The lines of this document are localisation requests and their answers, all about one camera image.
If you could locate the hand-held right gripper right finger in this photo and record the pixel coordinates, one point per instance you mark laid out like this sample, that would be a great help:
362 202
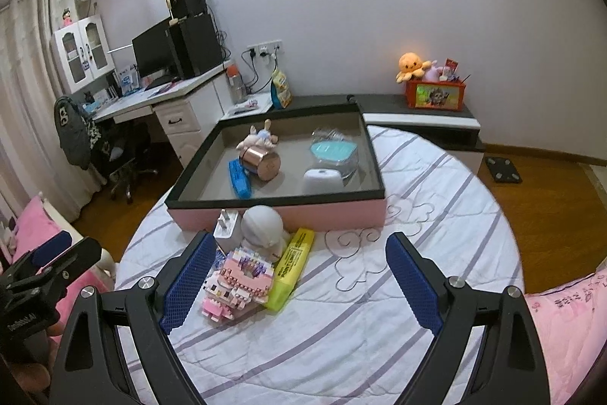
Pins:
412 277

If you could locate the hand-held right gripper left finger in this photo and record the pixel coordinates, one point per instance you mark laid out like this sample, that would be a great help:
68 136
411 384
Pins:
187 281

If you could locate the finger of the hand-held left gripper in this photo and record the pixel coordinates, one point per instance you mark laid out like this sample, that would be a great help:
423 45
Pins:
47 246
76 255

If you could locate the pink block figure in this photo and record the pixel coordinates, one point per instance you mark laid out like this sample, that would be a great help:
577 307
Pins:
242 281

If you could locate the white plug charger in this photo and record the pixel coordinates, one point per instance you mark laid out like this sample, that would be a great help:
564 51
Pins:
227 232

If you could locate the white round figurine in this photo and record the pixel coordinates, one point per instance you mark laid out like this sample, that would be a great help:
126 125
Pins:
261 224

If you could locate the yellow highlighter pen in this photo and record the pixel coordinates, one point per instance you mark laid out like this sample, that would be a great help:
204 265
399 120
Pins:
289 267

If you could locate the blue marker pen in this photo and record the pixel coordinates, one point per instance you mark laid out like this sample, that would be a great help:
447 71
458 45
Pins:
239 179

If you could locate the pink cardboard box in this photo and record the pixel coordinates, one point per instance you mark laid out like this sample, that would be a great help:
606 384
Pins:
284 217

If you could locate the white plastic case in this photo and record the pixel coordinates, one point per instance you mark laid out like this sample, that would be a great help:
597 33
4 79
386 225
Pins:
322 182

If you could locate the rose gold jar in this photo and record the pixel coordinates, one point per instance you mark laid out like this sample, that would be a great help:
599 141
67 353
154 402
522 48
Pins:
261 163

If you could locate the person's left hand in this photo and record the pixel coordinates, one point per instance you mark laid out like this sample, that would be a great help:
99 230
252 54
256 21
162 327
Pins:
28 381

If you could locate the pink blanket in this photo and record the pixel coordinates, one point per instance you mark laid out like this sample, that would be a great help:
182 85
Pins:
33 215

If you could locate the black office chair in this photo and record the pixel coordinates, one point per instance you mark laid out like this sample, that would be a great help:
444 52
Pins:
118 149

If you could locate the grey jacket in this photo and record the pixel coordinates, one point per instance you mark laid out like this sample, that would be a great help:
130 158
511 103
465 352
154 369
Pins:
71 130

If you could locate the black bathroom scale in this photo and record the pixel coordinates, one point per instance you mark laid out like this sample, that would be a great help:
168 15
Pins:
502 169

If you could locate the beige curtain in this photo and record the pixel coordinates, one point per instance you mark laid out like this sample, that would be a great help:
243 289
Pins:
23 101

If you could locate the low black-top cabinet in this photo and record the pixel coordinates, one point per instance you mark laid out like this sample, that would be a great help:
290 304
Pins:
427 122

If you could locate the pink printed pillow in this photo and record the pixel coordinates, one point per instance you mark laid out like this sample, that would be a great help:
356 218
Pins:
569 315

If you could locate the white desk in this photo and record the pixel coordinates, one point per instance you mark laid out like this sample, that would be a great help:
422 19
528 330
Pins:
180 120

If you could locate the orange storage box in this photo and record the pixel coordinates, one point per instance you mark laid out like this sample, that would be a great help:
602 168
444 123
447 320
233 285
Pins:
436 95

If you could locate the pink white packet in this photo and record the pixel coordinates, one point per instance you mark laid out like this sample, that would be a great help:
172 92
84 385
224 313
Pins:
244 106

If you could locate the black keyboard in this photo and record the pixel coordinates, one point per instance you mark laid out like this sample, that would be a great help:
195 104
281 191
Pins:
160 82

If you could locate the white glass-door cabinet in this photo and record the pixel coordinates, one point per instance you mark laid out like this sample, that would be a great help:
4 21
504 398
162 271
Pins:
80 54

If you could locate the clear bottle orange cap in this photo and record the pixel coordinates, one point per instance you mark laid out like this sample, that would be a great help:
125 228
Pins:
236 84

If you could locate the pink plush toy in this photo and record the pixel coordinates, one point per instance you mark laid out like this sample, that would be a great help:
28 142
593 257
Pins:
434 73

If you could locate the orange octopus plush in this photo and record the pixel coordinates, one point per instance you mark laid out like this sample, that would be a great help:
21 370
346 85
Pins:
412 66

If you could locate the red card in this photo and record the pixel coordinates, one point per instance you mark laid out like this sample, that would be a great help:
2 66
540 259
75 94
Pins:
451 68

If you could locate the yellow blue snack bag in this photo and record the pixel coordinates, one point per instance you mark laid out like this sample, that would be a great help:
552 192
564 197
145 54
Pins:
281 89

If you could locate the black computer monitor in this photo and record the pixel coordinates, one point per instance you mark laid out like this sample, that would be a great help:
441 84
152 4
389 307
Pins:
151 51

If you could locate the small pink doll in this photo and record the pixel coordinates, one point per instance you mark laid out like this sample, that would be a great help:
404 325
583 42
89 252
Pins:
68 18

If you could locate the black computer tower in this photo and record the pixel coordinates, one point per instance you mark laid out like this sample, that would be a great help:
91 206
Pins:
197 47

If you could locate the small white desk ornament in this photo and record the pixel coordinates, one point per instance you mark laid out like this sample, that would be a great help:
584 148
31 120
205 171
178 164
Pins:
170 9

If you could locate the black speaker box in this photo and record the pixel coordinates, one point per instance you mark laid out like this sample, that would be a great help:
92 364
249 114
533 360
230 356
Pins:
187 1

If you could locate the white wall socket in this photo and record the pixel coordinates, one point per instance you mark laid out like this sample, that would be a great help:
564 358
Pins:
264 49

